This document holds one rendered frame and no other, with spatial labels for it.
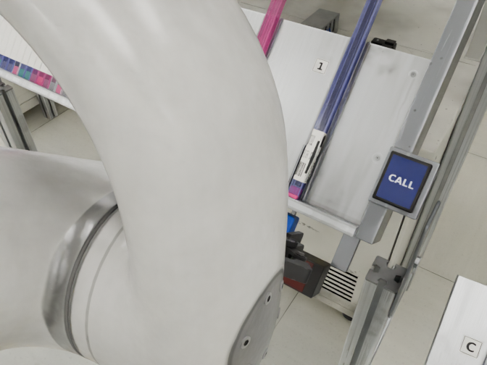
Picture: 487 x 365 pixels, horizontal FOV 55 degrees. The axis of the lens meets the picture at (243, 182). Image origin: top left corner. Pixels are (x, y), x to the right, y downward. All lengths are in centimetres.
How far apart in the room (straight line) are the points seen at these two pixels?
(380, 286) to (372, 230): 11
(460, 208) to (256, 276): 152
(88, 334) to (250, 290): 6
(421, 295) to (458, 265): 17
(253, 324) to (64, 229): 8
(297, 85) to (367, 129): 10
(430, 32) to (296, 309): 76
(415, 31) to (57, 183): 105
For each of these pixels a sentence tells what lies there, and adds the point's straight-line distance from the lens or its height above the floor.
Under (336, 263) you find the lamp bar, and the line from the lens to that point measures 57.
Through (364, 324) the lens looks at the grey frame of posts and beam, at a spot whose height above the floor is 53.
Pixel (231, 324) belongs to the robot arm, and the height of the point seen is 96.
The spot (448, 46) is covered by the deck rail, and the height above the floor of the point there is 88.
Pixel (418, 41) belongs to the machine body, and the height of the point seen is 62.
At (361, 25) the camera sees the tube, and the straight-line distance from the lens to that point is 55.
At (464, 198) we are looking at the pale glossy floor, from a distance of 170.
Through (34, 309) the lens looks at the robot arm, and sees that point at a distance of 19.
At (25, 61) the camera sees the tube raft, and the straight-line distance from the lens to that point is 81.
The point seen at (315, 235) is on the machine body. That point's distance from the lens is 106.
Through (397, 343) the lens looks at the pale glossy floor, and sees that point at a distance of 130.
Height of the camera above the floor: 110
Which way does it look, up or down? 44 degrees down
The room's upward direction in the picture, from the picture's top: straight up
